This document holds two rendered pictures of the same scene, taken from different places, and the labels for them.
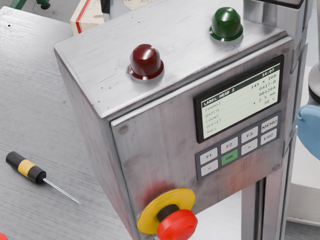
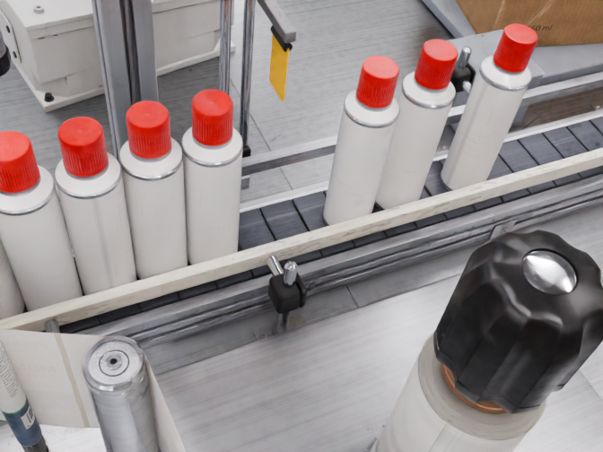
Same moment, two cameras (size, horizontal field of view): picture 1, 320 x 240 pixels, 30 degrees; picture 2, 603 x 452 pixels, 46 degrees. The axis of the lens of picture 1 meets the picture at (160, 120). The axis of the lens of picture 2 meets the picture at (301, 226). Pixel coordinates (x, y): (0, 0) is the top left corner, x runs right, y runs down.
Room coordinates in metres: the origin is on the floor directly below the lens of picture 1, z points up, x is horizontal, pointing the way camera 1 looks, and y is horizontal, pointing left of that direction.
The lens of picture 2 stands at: (-0.04, 0.29, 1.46)
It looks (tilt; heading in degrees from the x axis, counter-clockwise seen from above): 50 degrees down; 296
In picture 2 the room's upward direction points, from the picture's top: 9 degrees clockwise
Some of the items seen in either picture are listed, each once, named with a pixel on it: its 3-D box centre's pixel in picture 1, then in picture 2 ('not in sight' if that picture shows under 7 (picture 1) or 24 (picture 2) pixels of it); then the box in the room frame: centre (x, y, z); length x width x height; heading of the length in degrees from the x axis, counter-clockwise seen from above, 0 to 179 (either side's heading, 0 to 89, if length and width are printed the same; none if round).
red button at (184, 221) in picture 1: (175, 224); not in sight; (0.27, 0.00, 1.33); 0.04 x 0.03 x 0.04; 112
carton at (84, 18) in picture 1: (120, 19); not in sight; (0.95, 0.05, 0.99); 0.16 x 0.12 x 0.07; 67
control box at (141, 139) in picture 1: (182, 114); not in sight; (0.35, -0.02, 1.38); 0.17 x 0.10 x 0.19; 112
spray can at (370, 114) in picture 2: not in sight; (362, 150); (0.14, -0.18, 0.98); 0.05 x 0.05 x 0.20
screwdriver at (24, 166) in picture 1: (44, 179); not in sight; (0.69, 0.24, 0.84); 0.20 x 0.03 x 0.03; 45
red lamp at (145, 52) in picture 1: (145, 60); not in sight; (0.31, 0.00, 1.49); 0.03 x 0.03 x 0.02
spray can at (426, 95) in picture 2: not in sight; (415, 132); (0.11, -0.24, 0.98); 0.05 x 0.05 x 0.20
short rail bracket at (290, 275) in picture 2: not in sight; (287, 299); (0.12, -0.05, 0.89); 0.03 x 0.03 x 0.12; 57
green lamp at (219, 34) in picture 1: (225, 23); not in sight; (0.34, -0.06, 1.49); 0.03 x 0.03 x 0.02
